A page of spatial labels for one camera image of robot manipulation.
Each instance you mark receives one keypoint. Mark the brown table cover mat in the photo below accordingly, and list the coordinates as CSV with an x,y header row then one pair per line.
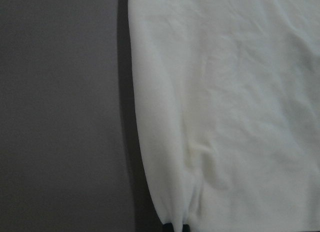
x,y
69,151

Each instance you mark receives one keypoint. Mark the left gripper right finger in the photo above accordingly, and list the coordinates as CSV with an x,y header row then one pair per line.
x,y
185,228

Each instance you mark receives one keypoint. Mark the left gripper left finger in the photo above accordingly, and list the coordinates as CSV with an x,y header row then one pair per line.
x,y
168,227

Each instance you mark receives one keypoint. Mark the cream long-sleeve printed shirt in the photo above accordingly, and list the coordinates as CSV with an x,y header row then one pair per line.
x,y
227,103

